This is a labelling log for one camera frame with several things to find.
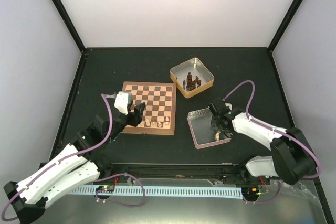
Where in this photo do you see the wooden chess board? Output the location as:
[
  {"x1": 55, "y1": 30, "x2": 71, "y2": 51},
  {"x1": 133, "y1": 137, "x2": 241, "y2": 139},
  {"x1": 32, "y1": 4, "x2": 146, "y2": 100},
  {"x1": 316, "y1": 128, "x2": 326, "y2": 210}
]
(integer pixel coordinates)
[{"x1": 122, "y1": 81, "x2": 176, "y2": 135}]

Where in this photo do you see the gold tin box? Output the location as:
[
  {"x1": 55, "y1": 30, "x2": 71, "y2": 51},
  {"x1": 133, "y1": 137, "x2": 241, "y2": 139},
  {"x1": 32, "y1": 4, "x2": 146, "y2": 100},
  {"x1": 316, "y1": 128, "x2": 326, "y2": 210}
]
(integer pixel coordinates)
[{"x1": 170, "y1": 58, "x2": 215, "y2": 99}]

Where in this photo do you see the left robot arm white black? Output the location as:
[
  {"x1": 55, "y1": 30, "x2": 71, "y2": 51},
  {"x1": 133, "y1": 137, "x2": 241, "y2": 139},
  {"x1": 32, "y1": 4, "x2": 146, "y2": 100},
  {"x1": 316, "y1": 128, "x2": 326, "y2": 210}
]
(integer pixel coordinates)
[{"x1": 1, "y1": 101, "x2": 145, "y2": 223}]

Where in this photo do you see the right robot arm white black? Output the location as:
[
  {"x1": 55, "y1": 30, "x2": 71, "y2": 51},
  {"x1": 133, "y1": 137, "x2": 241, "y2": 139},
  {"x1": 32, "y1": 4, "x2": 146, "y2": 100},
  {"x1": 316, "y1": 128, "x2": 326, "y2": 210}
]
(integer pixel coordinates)
[{"x1": 209, "y1": 98, "x2": 318, "y2": 185}]

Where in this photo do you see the pile of dark chess pieces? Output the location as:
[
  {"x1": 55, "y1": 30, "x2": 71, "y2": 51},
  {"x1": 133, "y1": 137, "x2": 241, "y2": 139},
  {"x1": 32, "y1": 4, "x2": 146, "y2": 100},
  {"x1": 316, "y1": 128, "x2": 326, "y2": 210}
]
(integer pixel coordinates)
[{"x1": 182, "y1": 72, "x2": 202, "y2": 91}]

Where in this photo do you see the small circuit board left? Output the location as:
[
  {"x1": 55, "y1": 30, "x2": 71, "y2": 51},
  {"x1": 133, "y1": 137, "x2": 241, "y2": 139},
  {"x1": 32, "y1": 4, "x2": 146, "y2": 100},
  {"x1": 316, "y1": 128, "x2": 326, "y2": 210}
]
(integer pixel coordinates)
[{"x1": 96, "y1": 185, "x2": 115, "y2": 194}]

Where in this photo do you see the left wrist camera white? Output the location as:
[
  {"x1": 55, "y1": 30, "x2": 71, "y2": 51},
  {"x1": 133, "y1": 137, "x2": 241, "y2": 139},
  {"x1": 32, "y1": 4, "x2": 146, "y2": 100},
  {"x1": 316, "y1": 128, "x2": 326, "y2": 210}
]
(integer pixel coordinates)
[{"x1": 114, "y1": 91, "x2": 132, "y2": 115}]

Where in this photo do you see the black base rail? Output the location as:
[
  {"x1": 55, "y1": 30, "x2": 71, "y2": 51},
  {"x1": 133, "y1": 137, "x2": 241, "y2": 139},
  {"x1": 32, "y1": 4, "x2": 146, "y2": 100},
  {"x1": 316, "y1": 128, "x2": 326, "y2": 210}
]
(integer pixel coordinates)
[{"x1": 106, "y1": 164, "x2": 248, "y2": 183}]

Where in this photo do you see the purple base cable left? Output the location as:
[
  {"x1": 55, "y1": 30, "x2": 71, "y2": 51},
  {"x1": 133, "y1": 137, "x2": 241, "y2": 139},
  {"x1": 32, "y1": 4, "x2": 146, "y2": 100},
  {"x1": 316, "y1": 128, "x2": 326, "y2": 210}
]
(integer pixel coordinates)
[{"x1": 94, "y1": 173, "x2": 146, "y2": 207}]

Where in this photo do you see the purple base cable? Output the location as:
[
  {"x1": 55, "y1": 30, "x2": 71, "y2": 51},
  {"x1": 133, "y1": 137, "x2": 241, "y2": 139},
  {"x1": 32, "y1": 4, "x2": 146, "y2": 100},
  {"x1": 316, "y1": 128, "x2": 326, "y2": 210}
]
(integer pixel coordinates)
[
  {"x1": 94, "y1": 173, "x2": 146, "y2": 207},
  {"x1": 242, "y1": 182, "x2": 283, "y2": 206}
]

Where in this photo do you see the white slotted cable duct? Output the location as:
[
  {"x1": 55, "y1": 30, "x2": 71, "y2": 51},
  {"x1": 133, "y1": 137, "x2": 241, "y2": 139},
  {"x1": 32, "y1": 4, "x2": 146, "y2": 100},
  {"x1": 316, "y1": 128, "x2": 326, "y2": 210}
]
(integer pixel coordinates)
[{"x1": 69, "y1": 185, "x2": 243, "y2": 199}]

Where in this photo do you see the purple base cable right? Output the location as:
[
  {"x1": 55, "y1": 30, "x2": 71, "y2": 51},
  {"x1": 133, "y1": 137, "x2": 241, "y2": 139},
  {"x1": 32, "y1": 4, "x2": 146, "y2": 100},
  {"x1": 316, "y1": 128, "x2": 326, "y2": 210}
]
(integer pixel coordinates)
[{"x1": 242, "y1": 182, "x2": 283, "y2": 206}]

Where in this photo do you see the left black frame post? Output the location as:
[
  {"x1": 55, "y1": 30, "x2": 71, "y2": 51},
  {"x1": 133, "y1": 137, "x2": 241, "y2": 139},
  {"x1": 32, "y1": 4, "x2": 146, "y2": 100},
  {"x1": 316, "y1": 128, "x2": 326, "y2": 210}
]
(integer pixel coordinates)
[{"x1": 51, "y1": 0, "x2": 86, "y2": 53}]

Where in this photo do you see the black frame post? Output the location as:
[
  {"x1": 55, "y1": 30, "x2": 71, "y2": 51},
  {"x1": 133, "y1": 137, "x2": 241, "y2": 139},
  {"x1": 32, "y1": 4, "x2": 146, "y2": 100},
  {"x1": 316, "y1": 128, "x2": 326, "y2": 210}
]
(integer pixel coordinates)
[
  {"x1": 51, "y1": 0, "x2": 86, "y2": 53},
  {"x1": 267, "y1": 0, "x2": 303, "y2": 53}
]

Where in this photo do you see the right black frame post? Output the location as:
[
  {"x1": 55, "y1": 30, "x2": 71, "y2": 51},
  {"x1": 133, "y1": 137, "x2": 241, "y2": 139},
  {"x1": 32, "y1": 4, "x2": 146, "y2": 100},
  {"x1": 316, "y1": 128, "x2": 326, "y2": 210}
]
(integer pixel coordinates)
[{"x1": 267, "y1": 0, "x2": 303, "y2": 53}]

